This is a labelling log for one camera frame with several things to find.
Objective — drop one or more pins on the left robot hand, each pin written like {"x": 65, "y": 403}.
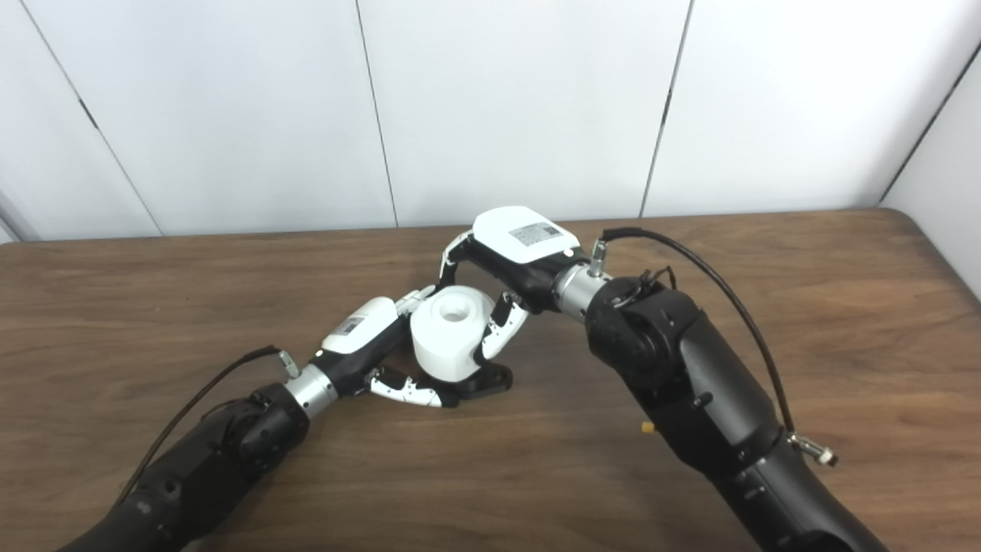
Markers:
{"x": 364, "y": 337}

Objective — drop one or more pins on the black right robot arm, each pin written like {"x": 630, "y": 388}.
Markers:
{"x": 690, "y": 391}

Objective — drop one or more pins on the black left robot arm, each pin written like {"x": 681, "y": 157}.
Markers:
{"x": 199, "y": 468}

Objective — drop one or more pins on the black holder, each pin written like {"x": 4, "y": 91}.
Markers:
{"x": 490, "y": 381}

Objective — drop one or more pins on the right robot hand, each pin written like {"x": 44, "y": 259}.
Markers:
{"x": 521, "y": 245}

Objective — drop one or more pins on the round white piece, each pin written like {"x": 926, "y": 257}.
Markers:
{"x": 448, "y": 337}

